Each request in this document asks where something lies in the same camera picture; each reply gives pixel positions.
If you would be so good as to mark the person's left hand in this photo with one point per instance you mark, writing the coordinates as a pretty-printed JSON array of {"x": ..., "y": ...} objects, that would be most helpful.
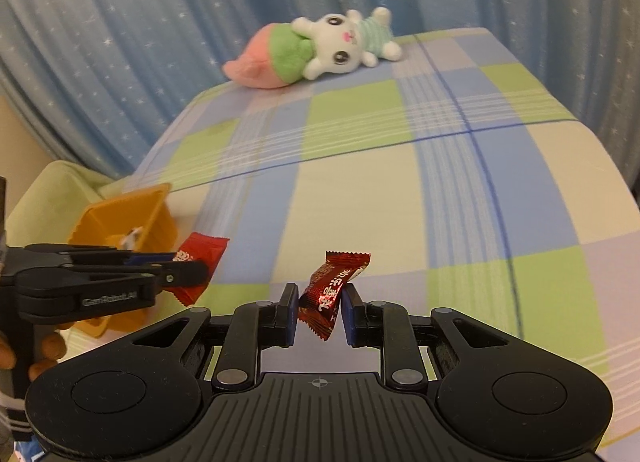
[{"x": 47, "y": 357}]

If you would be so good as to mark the rabbit and carrot plush toy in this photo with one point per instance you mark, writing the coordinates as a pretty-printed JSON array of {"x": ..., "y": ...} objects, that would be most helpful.
[{"x": 285, "y": 52}]

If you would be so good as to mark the red pillow snack packet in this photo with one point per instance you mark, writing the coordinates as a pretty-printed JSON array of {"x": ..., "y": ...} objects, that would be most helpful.
[{"x": 205, "y": 252}]

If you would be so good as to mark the dark red glossy candy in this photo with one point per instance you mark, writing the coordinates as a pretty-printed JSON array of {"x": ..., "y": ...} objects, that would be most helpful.
[{"x": 332, "y": 287}]

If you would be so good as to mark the light green sofa cover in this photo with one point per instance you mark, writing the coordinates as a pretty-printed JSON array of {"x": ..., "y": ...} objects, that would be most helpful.
[{"x": 50, "y": 192}]

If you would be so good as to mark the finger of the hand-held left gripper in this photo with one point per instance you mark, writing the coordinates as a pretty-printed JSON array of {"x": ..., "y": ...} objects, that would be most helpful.
[
  {"x": 185, "y": 274},
  {"x": 100, "y": 256}
]

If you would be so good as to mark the orange plastic tray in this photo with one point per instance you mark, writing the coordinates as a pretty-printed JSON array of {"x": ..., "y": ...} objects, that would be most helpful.
[{"x": 145, "y": 212}]

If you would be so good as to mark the pastel checked tablecloth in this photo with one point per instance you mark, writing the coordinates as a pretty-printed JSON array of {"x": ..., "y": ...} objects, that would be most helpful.
[{"x": 450, "y": 192}]

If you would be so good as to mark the blue star-print curtain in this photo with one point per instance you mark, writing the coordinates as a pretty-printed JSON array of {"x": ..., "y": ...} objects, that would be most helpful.
[{"x": 150, "y": 17}]

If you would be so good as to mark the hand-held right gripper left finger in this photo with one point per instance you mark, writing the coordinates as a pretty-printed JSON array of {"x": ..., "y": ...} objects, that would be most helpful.
[{"x": 290, "y": 314}]

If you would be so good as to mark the silver snack pouch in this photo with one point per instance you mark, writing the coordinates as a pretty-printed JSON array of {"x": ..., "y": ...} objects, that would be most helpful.
[{"x": 132, "y": 237}]

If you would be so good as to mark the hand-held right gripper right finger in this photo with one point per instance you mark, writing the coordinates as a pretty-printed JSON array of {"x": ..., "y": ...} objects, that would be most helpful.
[{"x": 350, "y": 317}]

